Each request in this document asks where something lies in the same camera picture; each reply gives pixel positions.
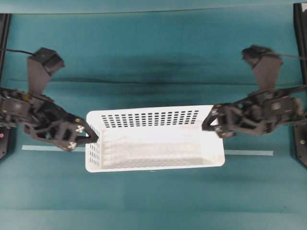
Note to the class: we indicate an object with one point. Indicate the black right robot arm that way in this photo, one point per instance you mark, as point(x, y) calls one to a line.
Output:
point(285, 109)

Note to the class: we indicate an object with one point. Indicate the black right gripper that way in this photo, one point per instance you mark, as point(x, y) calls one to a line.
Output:
point(245, 116)

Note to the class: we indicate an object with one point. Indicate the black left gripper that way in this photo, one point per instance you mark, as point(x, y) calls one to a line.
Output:
point(50, 123)

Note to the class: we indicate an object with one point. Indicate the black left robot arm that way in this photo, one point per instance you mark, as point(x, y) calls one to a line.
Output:
point(14, 108)

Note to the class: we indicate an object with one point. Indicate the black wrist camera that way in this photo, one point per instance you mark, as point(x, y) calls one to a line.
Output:
point(41, 66)
point(265, 64)

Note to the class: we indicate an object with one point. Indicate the light blue tape strip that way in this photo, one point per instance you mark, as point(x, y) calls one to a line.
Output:
point(227, 152)

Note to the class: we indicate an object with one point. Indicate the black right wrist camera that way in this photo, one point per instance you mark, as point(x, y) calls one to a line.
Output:
point(265, 64)

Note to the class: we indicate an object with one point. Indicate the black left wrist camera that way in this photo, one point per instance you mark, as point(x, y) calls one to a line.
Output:
point(41, 66)

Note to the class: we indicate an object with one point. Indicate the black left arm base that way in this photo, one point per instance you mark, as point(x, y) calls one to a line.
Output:
point(7, 136)

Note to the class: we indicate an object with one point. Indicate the white perforated plastic basket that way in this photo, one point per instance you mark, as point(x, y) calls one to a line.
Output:
point(152, 138)

